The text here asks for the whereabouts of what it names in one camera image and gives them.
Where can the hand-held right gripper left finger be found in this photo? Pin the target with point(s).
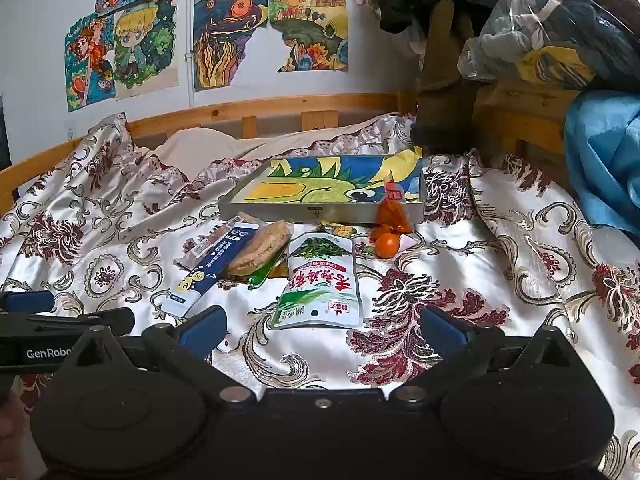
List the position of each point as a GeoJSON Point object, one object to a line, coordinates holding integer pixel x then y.
{"type": "Point", "coordinates": [202, 331]}

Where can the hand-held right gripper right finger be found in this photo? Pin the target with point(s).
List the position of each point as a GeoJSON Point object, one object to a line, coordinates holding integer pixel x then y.
{"type": "Point", "coordinates": [442, 332]}

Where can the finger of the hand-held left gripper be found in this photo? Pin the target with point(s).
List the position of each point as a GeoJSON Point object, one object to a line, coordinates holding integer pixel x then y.
{"type": "Point", "coordinates": [30, 301]}
{"type": "Point", "coordinates": [100, 321]}

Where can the blue white snack packet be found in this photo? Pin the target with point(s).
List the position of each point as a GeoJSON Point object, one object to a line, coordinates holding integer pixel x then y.
{"type": "Point", "coordinates": [220, 267]}

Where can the green corn sausage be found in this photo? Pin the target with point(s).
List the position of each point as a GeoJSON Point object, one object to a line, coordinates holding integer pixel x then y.
{"type": "Point", "coordinates": [262, 274]}

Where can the long clear biscuit packet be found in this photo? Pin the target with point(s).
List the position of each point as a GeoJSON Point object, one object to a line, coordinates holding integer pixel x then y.
{"type": "Point", "coordinates": [207, 242]}

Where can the round cracker packet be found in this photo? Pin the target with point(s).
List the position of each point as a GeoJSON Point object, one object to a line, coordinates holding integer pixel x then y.
{"type": "Point", "coordinates": [260, 250]}

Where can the white green vegetable pouch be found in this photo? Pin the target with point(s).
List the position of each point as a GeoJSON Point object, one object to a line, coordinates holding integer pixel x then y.
{"type": "Point", "coordinates": [320, 285]}

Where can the metal tray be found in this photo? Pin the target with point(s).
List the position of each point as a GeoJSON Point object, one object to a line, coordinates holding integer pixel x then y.
{"type": "Point", "coordinates": [280, 212]}

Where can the yellow candy packet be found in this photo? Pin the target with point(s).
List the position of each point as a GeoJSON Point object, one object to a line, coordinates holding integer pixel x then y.
{"type": "Point", "coordinates": [340, 230]}

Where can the floral satin bedspread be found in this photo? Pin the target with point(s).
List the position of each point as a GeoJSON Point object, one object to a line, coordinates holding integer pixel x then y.
{"type": "Point", "coordinates": [450, 270]}

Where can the small white pink packet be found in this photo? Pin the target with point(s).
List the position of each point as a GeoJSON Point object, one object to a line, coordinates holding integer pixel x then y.
{"type": "Point", "coordinates": [409, 241]}

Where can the tangerine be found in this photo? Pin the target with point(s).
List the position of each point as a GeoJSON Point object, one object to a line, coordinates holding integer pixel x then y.
{"type": "Point", "coordinates": [387, 246]}

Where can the small orange wrapped snack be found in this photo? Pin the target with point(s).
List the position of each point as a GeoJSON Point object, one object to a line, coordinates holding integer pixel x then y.
{"type": "Point", "coordinates": [377, 234]}

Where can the orange snack bag red label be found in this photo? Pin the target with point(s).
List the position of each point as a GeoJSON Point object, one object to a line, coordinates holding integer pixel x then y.
{"type": "Point", "coordinates": [392, 212]}

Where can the beige bed sheet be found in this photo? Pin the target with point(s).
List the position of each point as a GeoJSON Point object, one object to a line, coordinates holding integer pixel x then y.
{"type": "Point", "coordinates": [210, 145]}

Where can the painted paper tray liner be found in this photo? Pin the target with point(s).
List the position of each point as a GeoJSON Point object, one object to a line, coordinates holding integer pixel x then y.
{"type": "Point", "coordinates": [325, 180]}

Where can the blue cloth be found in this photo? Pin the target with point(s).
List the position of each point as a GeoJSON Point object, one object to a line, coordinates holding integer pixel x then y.
{"type": "Point", "coordinates": [605, 160]}

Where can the brown coat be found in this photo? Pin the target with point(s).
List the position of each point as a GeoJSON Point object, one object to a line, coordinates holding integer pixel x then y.
{"type": "Point", "coordinates": [445, 60]}

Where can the clear plastic bag of clothes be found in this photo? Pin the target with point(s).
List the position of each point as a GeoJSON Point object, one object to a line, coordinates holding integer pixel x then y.
{"type": "Point", "coordinates": [560, 20]}

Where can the wooden bed frame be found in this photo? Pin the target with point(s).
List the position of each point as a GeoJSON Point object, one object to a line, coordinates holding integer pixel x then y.
{"type": "Point", "coordinates": [280, 105]}

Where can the orange-haired figure wall poster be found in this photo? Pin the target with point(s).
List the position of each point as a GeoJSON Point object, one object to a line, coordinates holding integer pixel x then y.
{"type": "Point", "coordinates": [85, 60]}

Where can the white wall conduit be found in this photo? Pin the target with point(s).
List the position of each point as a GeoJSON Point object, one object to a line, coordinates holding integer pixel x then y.
{"type": "Point", "coordinates": [189, 60]}

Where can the blond child wall poster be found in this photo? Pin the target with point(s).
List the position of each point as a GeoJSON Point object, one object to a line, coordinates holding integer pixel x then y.
{"type": "Point", "coordinates": [145, 45]}

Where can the goldfish seaweed wall poster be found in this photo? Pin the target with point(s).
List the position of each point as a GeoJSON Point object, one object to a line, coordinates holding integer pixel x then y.
{"type": "Point", "coordinates": [227, 35]}

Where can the landscape wall poster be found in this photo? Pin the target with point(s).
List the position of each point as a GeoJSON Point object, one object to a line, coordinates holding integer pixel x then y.
{"type": "Point", "coordinates": [310, 20]}

